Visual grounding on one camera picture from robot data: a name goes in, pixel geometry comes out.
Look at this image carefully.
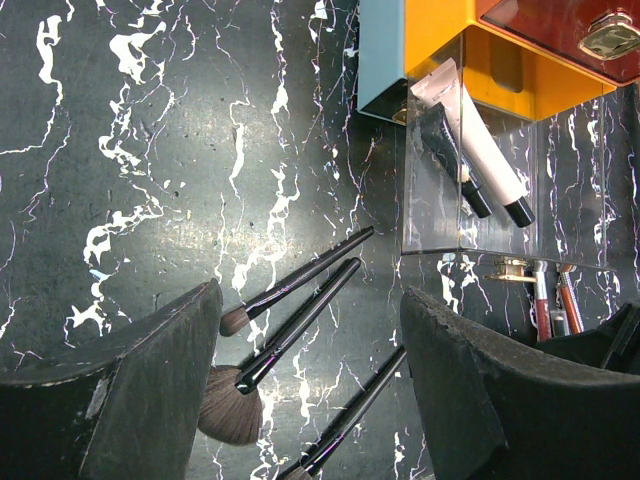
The brown lipstick tube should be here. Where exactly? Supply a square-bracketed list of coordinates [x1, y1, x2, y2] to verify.
[557, 265, 584, 334]

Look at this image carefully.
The dark eyeliner pencil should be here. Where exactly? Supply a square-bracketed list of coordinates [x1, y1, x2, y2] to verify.
[550, 309, 570, 337]

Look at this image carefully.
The large fluffy powder brush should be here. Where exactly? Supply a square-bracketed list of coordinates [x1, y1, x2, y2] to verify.
[197, 257, 361, 446]

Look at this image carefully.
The orange drawer cabinet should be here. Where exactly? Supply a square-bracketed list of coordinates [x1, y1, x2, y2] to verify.
[357, 1, 626, 124]

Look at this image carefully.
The pink lip gloss tube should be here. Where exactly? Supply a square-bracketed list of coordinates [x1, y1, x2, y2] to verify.
[411, 58, 535, 228]

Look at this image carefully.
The thin black makeup brush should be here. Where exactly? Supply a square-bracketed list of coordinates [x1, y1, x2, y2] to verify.
[219, 226, 374, 337]

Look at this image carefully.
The red lip pencil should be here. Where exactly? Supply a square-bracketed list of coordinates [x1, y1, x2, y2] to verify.
[532, 260, 552, 342]

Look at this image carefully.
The small black makeup brush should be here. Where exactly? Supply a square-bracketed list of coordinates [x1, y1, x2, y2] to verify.
[278, 345, 407, 479]

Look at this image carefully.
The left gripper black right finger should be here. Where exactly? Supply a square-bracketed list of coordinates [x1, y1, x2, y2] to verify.
[400, 290, 639, 479]

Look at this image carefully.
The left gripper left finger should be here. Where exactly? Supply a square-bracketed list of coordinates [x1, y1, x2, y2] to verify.
[1, 279, 223, 479]

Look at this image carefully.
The clear acrylic drawer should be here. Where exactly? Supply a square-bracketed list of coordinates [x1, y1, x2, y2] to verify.
[477, 1, 639, 86]
[402, 25, 639, 270]

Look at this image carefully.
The black makeup tube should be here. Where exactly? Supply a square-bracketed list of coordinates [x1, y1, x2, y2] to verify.
[418, 103, 493, 219]

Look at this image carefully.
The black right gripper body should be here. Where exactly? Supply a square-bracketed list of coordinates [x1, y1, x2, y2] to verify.
[537, 302, 639, 373]

